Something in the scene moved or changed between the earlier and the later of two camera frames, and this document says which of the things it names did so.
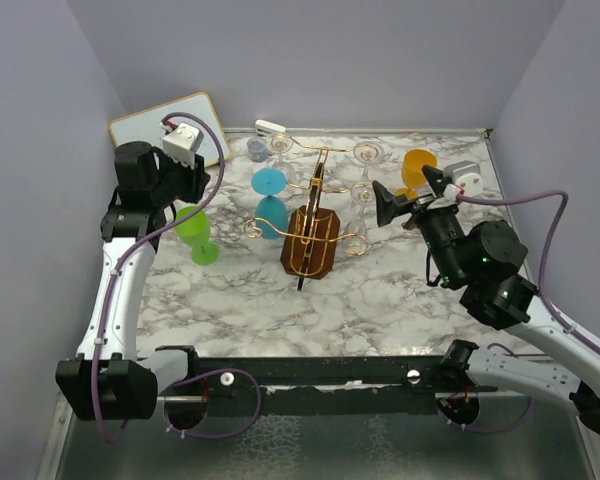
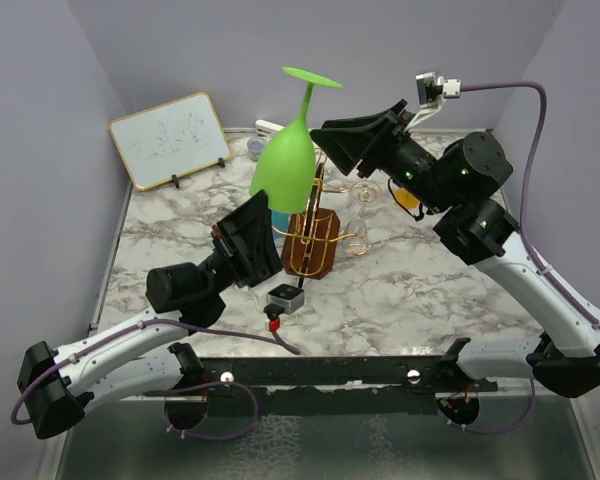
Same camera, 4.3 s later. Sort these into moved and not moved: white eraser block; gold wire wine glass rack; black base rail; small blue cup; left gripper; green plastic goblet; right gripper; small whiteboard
Moved: left gripper; right gripper; green plastic goblet
Not moved: black base rail; gold wire wine glass rack; small blue cup; white eraser block; small whiteboard
